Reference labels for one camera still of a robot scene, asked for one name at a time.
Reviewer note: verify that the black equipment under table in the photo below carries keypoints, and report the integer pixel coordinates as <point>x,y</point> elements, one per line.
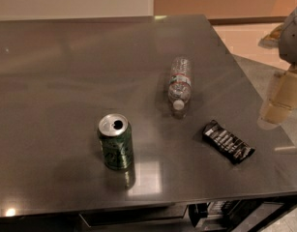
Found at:
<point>230,216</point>

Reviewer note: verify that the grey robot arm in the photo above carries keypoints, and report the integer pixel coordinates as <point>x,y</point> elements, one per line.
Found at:
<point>288,40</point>

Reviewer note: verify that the black snack bar wrapper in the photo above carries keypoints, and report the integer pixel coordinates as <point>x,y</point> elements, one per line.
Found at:
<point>225,142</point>

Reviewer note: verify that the green soda can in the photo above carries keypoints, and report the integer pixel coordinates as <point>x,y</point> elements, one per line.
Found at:
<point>115,135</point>

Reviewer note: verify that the clear plastic water bottle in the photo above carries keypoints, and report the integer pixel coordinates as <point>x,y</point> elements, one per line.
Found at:
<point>180,86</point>

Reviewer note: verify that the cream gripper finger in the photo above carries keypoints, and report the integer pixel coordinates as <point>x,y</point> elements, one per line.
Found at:
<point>281,98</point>

